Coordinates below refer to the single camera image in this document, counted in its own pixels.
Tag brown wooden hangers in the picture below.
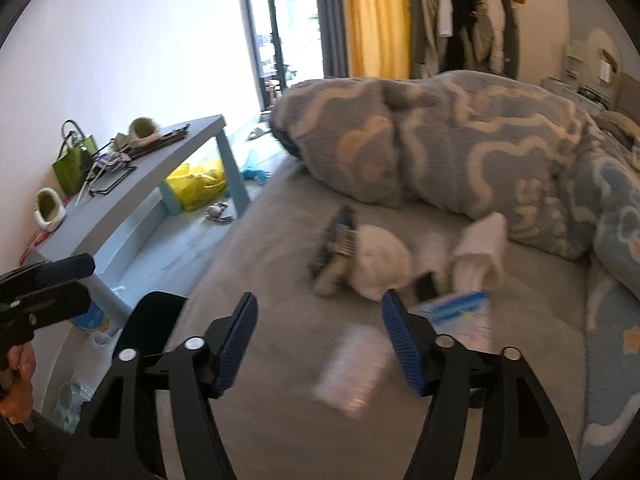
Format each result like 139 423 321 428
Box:
112 124 192 155

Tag beige hanging coat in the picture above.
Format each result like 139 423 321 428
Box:
412 0 442 67

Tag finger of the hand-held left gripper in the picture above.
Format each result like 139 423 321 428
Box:
0 280 93 332
0 254 96 288

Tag blue plush toy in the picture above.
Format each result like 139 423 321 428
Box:
240 149 269 184

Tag black hanging jacket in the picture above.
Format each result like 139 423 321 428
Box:
444 0 482 77

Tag small toy with keys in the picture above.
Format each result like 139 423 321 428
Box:
204 201 234 224

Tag blue patterned fleece blanket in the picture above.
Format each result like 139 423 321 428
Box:
270 69 640 480

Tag clear plastic packet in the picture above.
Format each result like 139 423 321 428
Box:
311 326 397 419

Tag white dresser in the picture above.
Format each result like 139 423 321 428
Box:
541 40 615 112

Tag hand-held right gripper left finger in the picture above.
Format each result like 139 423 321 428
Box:
57 291 259 480

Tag white hanging shirt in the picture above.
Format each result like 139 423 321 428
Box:
437 0 454 39

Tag yellow plastic bag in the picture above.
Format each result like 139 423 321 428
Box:
164 159 227 213

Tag yellow curtain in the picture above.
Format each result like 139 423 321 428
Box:
340 0 414 80

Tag grey hanging garment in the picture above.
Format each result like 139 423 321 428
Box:
500 0 522 79

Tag white cloth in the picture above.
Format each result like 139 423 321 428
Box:
349 224 414 302

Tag person's left hand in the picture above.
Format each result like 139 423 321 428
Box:
0 342 37 426

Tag white sock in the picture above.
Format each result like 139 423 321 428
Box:
451 211 509 292

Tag white puffer jacket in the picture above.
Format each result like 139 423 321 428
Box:
470 0 504 74

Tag grey headboard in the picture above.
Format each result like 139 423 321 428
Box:
612 71 640 127

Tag green tote bag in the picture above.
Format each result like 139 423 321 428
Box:
53 120 99 197

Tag grey curtain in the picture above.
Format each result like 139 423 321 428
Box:
312 0 352 79

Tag blue white tissue packet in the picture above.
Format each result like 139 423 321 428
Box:
416 290 495 357

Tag glass balcony door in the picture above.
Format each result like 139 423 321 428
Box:
235 0 326 112

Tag white side table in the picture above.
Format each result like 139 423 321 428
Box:
22 115 251 431

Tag grey bed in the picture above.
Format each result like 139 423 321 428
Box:
140 160 601 480

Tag round vanity mirror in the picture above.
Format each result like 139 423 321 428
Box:
584 27 622 97

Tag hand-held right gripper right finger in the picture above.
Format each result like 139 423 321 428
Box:
381 289 583 480

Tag black hair brush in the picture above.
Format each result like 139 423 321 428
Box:
307 205 358 293

